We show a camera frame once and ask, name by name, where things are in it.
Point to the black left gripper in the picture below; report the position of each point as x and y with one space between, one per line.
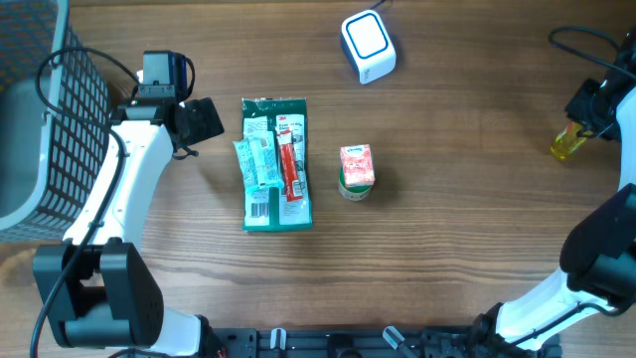
206 119

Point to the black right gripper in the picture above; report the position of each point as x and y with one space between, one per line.
577 108

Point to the yellow liquid glass bottle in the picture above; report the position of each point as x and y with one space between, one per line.
567 141

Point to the light green wipes pack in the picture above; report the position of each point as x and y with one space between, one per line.
258 162

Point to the green gloves package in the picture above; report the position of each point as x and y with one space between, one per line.
268 210

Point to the red white stick sachet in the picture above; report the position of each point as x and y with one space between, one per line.
288 161

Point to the green white round can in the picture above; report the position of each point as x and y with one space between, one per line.
356 193

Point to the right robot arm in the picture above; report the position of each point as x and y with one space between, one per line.
596 272

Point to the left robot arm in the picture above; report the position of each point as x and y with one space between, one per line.
97 291

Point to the white barcode scanner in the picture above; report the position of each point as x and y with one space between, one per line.
368 46

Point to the grey plastic mesh basket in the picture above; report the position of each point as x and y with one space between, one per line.
51 92

